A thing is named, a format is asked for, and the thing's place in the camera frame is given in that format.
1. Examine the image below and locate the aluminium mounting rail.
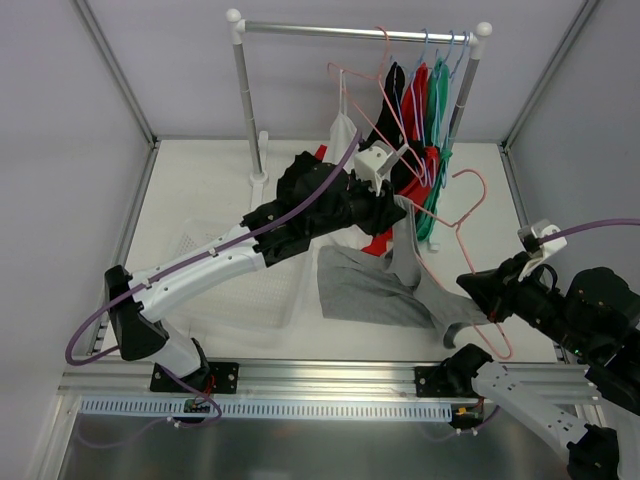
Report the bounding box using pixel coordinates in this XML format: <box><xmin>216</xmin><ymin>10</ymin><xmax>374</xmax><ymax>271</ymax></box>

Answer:
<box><xmin>57</xmin><ymin>359</ymin><xmax>600</xmax><ymax>404</ymax></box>

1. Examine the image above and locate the pink wire hanger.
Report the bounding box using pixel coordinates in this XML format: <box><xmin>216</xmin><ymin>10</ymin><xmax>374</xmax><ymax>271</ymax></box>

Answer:
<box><xmin>396</xmin><ymin>157</ymin><xmax>524</xmax><ymax>362</ymax></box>
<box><xmin>327</xmin><ymin>25</ymin><xmax>431</xmax><ymax>187</ymax></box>

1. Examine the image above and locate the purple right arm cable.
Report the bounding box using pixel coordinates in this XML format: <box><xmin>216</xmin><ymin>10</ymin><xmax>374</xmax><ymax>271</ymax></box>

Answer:
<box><xmin>539</xmin><ymin>217</ymin><xmax>640</xmax><ymax>246</ymax></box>

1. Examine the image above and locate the grey tank top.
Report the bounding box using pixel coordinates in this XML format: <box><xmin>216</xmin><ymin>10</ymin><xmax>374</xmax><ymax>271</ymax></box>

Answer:
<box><xmin>317</xmin><ymin>196</ymin><xmax>488</xmax><ymax>349</ymax></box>

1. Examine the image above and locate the red tank top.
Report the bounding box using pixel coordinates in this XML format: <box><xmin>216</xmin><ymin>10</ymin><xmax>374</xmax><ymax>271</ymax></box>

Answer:
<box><xmin>314</xmin><ymin>62</ymin><xmax>441</xmax><ymax>259</ymax></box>

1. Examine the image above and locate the silver clothes rack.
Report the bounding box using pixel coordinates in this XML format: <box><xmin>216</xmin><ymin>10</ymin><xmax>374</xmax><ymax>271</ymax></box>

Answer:
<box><xmin>224</xmin><ymin>8</ymin><xmax>494</xmax><ymax>251</ymax></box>

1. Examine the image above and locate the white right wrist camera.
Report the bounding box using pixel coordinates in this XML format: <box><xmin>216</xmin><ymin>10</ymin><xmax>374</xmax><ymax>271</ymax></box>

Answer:
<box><xmin>517</xmin><ymin>219</ymin><xmax>568</xmax><ymax>282</ymax></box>

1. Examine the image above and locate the white slotted cable duct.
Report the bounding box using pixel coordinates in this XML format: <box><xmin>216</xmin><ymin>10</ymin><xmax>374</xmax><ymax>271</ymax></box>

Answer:
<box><xmin>79</xmin><ymin>396</ymin><xmax>453</xmax><ymax>423</ymax></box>

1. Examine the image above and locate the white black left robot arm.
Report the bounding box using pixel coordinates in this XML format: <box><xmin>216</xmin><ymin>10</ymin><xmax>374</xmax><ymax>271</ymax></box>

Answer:
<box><xmin>104</xmin><ymin>163</ymin><xmax>406</xmax><ymax>391</ymax></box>

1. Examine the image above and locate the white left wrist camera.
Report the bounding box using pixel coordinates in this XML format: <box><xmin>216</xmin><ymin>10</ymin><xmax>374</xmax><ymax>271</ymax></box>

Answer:
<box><xmin>354</xmin><ymin>141</ymin><xmax>400</xmax><ymax>196</ymax></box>

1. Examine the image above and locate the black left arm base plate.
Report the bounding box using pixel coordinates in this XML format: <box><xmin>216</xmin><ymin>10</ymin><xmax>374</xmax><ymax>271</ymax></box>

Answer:
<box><xmin>149</xmin><ymin>361</ymin><xmax>240</xmax><ymax>394</ymax></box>

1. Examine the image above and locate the green tank top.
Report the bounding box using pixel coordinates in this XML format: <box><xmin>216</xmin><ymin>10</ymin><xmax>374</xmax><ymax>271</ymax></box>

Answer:
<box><xmin>408</xmin><ymin>57</ymin><xmax>454</xmax><ymax>244</ymax></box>

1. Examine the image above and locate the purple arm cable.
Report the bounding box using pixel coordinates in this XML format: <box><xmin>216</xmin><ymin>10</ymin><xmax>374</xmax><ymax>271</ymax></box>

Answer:
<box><xmin>539</xmin><ymin>217</ymin><xmax>640</xmax><ymax>246</ymax></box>
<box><xmin>63</xmin><ymin>128</ymin><xmax>364</xmax><ymax>369</ymax></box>

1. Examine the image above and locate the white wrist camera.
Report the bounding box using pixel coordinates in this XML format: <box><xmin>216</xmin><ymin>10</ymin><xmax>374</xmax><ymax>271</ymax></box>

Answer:
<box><xmin>354</xmin><ymin>141</ymin><xmax>400</xmax><ymax>196</ymax></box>
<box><xmin>517</xmin><ymin>219</ymin><xmax>568</xmax><ymax>282</ymax></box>

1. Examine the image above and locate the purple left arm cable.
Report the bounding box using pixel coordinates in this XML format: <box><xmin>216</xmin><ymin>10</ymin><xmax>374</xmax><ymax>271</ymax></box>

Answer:
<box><xmin>63</xmin><ymin>128</ymin><xmax>364</xmax><ymax>369</ymax></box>

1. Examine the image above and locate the white tank top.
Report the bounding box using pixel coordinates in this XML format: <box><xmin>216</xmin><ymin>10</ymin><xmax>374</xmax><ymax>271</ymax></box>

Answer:
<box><xmin>324</xmin><ymin>70</ymin><xmax>357</xmax><ymax>164</ymax></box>

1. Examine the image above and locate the white plastic perforated basket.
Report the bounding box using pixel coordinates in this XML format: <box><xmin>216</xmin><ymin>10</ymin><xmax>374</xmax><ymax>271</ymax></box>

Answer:
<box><xmin>167</xmin><ymin>217</ymin><xmax>309</xmax><ymax>334</ymax></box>

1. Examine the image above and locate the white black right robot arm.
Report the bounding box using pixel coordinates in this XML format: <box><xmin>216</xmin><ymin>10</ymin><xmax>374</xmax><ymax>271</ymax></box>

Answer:
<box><xmin>440</xmin><ymin>254</ymin><xmax>639</xmax><ymax>479</ymax></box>

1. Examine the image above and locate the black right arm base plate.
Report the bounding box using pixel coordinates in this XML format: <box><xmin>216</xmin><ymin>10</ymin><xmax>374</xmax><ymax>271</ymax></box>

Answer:
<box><xmin>413</xmin><ymin>365</ymin><xmax>477</xmax><ymax>398</ymax></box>

